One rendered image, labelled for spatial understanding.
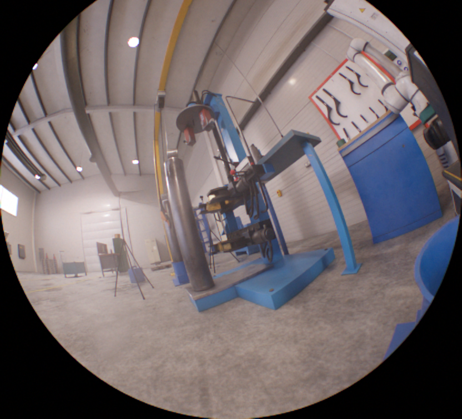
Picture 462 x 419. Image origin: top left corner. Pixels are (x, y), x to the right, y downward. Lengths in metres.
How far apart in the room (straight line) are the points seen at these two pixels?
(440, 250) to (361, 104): 2.58
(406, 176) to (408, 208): 0.25
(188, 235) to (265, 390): 1.24
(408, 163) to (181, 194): 2.00
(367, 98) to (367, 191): 1.71
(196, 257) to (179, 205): 0.49
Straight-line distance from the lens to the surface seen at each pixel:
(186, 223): 1.41
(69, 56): 5.90
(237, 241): 1.32
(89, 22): 7.69
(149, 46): 7.02
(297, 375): 0.66
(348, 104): 2.88
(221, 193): 1.38
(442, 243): 0.44
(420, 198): 1.51
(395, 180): 1.47
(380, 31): 1.36
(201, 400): 0.69
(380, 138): 1.49
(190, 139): 2.18
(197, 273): 1.41
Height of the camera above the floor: 0.55
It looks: 18 degrees up
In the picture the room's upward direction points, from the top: 18 degrees counter-clockwise
